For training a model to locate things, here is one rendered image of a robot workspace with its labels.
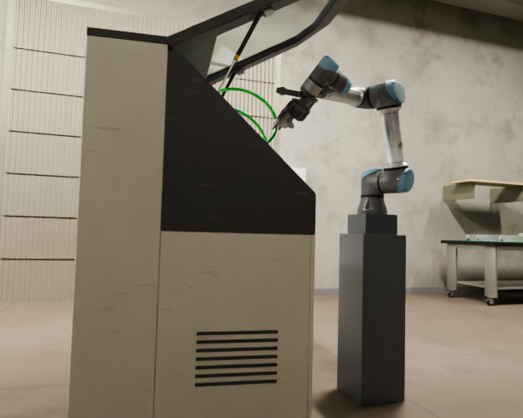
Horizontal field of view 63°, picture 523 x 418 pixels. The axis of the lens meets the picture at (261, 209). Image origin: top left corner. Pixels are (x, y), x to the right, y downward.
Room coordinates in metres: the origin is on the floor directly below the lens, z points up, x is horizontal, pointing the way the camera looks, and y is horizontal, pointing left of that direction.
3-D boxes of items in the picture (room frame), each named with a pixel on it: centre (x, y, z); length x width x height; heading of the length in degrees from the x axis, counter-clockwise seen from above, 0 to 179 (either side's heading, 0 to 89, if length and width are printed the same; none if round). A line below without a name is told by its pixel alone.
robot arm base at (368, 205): (2.19, -0.57, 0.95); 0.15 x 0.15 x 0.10
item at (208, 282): (1.93, 0.15, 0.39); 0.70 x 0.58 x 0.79; 12
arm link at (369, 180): (2.19, -0.57, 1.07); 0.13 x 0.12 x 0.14; 44
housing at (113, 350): (2.19, 0.64, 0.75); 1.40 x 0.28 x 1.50; 12
